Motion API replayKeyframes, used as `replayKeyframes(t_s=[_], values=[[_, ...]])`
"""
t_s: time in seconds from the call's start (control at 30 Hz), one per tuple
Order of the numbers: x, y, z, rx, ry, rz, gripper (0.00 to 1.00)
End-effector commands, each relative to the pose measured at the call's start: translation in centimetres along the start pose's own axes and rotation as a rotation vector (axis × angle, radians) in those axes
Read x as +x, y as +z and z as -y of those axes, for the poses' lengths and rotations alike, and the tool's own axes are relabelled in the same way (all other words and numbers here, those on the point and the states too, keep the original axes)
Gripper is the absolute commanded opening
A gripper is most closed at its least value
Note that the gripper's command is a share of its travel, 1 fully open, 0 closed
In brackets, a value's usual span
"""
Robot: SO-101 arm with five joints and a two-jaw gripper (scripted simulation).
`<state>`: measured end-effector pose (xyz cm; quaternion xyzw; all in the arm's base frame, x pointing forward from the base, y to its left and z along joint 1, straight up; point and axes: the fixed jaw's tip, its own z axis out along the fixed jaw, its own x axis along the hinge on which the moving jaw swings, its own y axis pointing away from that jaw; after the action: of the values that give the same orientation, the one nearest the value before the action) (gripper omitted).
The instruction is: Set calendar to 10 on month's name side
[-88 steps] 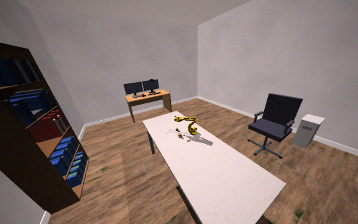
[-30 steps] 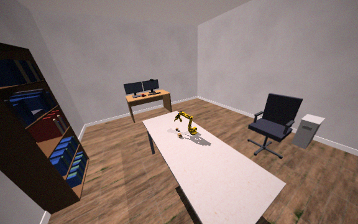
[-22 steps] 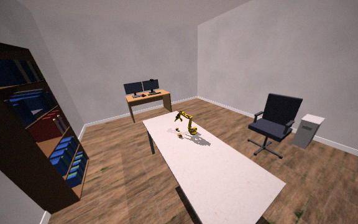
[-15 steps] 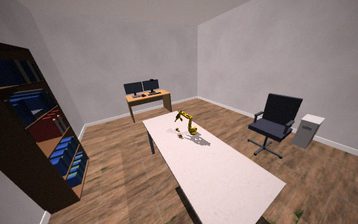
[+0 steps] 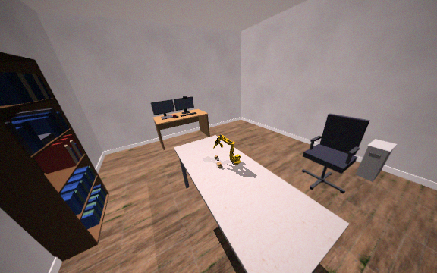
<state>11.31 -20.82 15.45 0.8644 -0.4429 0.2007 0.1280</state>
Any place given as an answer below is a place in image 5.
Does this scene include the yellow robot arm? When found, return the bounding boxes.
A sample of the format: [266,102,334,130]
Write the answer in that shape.
[216,135,241,164]

